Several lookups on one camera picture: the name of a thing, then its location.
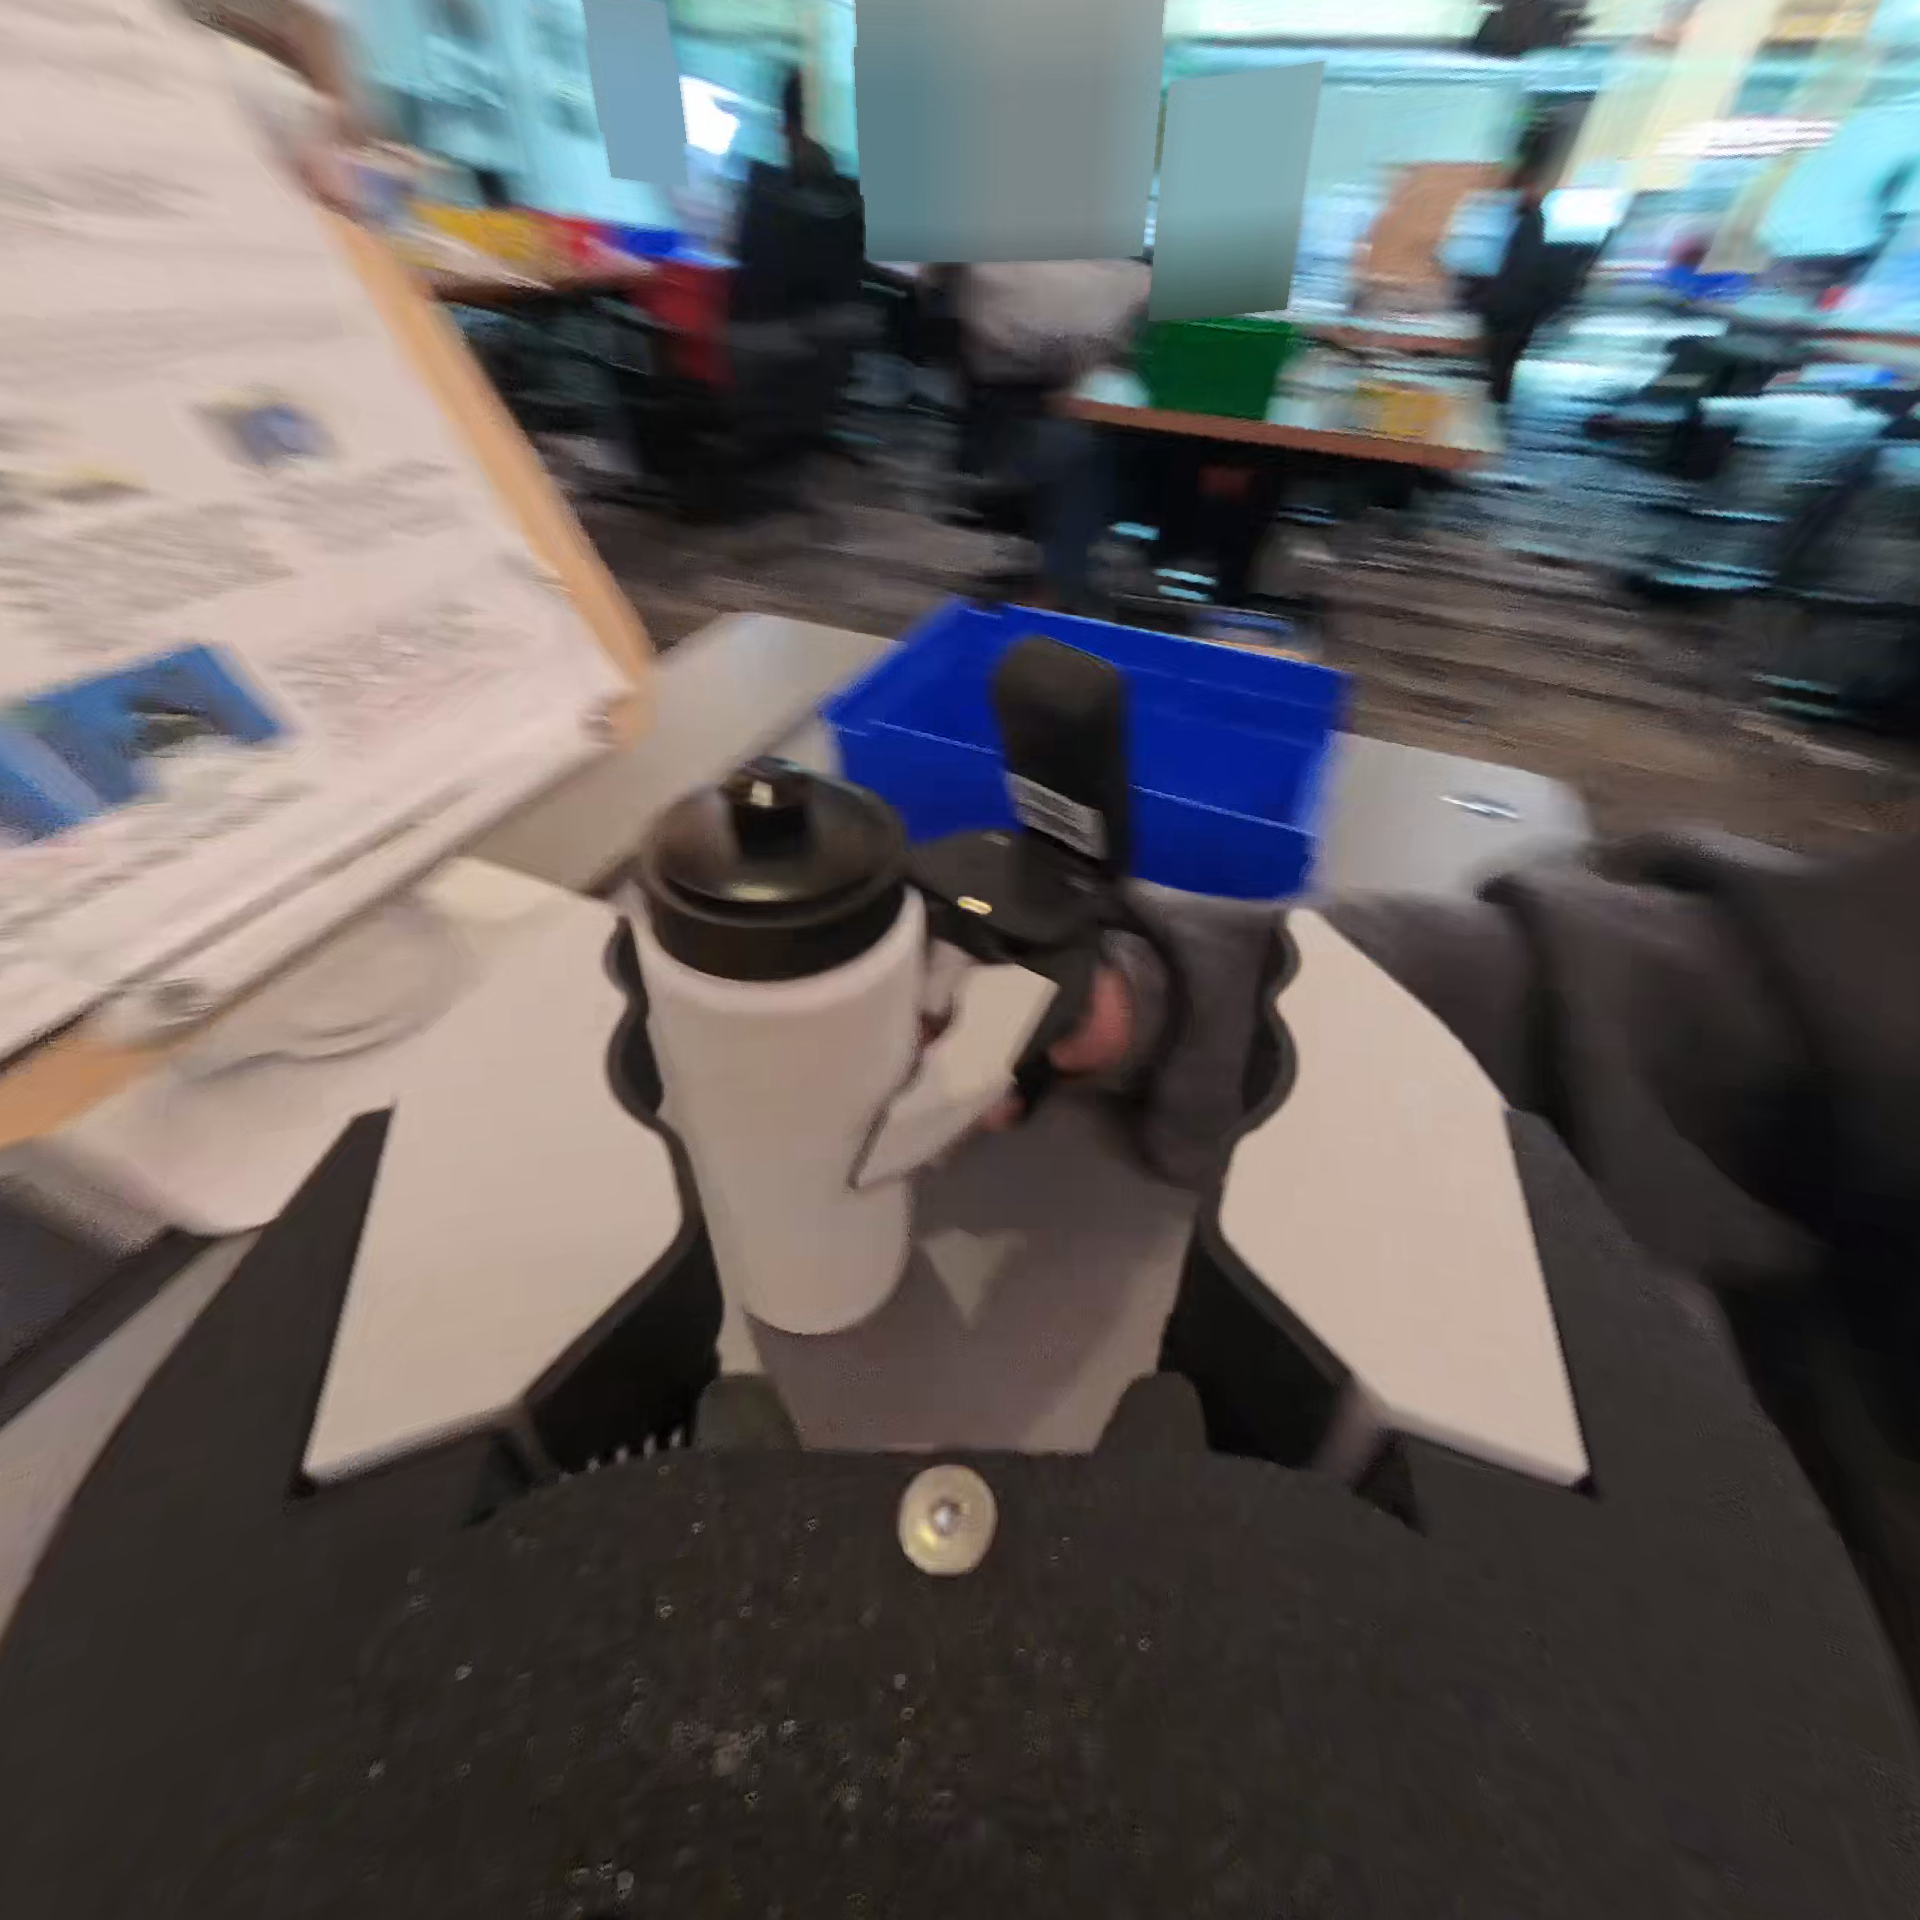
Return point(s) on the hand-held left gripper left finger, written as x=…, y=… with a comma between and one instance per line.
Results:
x=491, y=1201

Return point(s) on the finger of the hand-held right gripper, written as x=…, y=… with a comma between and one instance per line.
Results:
x=974, y=1052

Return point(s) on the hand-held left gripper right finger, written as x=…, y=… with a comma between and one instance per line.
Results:
x=1398, y=1215

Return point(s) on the blue plastic bin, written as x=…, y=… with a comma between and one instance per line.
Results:
x=1196, y=750

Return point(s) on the white plastic bottle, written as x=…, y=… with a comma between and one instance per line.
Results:
x=793, y=1124

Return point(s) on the black bottle lid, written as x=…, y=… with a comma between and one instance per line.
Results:
x=762, y=882

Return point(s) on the person's right forearm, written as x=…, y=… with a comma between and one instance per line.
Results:
x=1653, y=1024

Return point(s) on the person's right hand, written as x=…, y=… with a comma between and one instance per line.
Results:
x=1099, y=1030

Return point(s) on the brown wooden table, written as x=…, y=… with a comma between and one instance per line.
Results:
x=1291, y=438

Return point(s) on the green plastic bin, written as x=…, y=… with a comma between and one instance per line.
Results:
x=1209, y=370

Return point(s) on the instruction sheet on stand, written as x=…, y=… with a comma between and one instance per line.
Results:
x=556, y=538

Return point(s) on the printed instruction sheet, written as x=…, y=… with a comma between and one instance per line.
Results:
x=226, y=527

